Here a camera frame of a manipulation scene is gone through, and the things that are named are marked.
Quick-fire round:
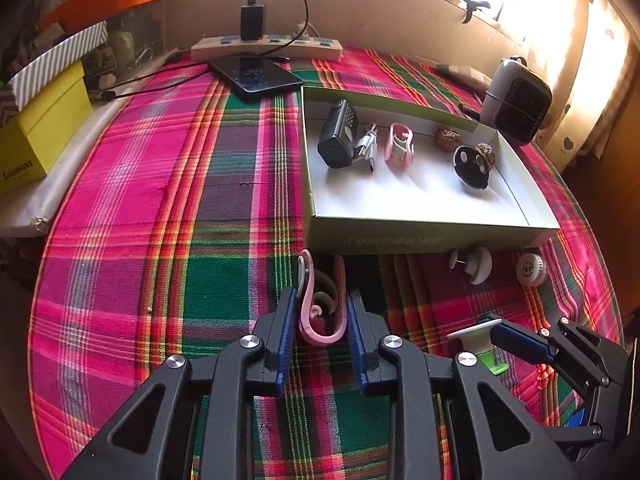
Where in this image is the clear plastic container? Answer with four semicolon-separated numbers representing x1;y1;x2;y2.
82;2;168;91

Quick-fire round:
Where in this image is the beige power strip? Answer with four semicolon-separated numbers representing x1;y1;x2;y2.
191;35;344;61

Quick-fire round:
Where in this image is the yellow box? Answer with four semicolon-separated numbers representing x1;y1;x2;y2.
0;62;93;196

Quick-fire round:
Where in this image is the white green cardboard box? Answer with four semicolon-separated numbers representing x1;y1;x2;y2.
300;85;562;256

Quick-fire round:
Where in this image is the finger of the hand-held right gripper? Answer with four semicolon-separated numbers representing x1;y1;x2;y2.
542;407;608;447
491;316;623;397

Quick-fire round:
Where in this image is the black charger adapter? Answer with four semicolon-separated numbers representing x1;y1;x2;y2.
240;5;267;41

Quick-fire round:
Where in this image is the light speckled walnut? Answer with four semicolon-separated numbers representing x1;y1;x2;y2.
434;127;460;152

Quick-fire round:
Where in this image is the black charger cable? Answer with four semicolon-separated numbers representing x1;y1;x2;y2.
247;0;309;56

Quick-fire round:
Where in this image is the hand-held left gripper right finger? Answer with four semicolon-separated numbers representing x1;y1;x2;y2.
345;290;581;480

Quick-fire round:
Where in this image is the black smartphone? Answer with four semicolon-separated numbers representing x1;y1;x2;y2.
207;51;304;101

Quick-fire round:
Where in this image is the striped box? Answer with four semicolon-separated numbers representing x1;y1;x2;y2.
7;21;109;111

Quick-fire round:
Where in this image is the plaid blanket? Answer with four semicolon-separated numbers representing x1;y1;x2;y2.
30;45;626;480

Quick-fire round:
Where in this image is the grey fan heater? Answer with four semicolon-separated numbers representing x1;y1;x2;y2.
479;56;553;147

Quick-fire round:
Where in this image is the pink clip with white insert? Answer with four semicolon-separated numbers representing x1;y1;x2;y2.
384;122;416;171

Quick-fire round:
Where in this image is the black disc with white dots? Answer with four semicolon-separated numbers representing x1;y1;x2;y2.
452;145;490;191

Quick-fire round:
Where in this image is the black table cable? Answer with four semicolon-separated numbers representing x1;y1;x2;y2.
87;57;221;103

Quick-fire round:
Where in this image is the white round cap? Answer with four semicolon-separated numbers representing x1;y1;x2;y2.
516;254;548;287

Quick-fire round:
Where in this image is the heart pattern curtain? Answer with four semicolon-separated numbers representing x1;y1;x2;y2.
525;0;640;171

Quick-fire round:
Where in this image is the green white bobbin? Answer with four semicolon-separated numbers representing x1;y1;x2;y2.
446;313;511;376

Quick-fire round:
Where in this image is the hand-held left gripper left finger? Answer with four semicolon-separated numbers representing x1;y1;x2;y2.
60;286;298;480

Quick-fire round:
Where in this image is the white spool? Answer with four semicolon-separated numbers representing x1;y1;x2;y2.
447;247;493;286

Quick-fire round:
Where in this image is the black window hook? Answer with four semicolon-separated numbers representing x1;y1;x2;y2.
460;0;492;25

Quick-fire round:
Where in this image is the pink clip with grey insert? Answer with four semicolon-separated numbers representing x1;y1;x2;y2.
296;250;348;347

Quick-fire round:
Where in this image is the black perforated device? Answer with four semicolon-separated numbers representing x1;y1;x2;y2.
317;100;358;169

